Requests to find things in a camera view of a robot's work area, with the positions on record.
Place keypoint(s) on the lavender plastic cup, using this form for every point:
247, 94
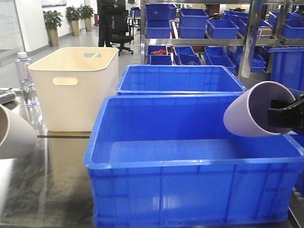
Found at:
247, 115

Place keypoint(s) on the steel shelf with blue bins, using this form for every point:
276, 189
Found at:
249, 37

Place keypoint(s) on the beige plastic cup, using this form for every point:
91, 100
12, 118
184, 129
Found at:
17, 136

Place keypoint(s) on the person in dark clothes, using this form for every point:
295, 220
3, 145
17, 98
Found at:
105, 8

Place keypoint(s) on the clear water bottle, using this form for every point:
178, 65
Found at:
25, 79

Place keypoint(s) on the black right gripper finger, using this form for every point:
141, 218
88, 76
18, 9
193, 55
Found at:
280, 116

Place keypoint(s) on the large blue bin front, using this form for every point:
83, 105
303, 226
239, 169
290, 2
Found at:
158, 161

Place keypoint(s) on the potted plant gold pot right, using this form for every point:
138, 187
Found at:
86, 14

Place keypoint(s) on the potted plant gold pot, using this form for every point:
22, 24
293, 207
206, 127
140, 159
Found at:
53, 20
86, 14
73, 16

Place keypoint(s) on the potted plant gold pot middle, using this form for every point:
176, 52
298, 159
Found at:
73, 16

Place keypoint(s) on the black office chair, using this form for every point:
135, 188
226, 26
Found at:
118, 31

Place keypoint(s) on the potted plant gold pot left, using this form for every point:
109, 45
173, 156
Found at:
53, 20

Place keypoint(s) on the cream plastic basket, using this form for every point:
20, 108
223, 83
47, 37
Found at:
71, 84

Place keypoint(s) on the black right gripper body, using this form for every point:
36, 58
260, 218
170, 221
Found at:
300, 112

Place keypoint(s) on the tall blue bin right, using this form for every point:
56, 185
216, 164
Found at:
288, 67

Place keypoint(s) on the large blue bin rear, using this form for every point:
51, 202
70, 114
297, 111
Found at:
178, 79

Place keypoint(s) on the large blue bin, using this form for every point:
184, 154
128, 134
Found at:
158, 161
178, 79

